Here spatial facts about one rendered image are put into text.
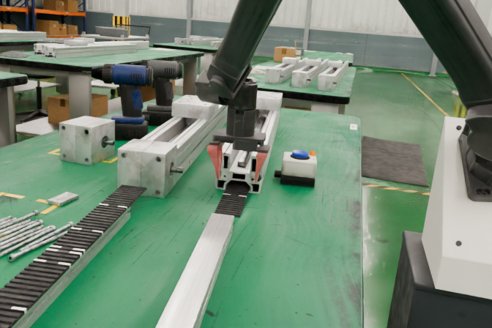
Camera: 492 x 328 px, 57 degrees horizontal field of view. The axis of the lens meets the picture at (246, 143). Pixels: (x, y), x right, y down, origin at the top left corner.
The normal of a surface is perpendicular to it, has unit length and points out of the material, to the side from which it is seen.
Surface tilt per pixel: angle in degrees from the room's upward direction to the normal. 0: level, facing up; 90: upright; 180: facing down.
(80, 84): 90
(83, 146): 90
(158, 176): 90
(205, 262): 0
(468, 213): 46
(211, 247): 0
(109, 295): 0
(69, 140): 90
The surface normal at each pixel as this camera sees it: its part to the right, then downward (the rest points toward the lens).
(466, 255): -0.12, -0.51
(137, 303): 0.07, -0.96
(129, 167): -0.12, 0.24
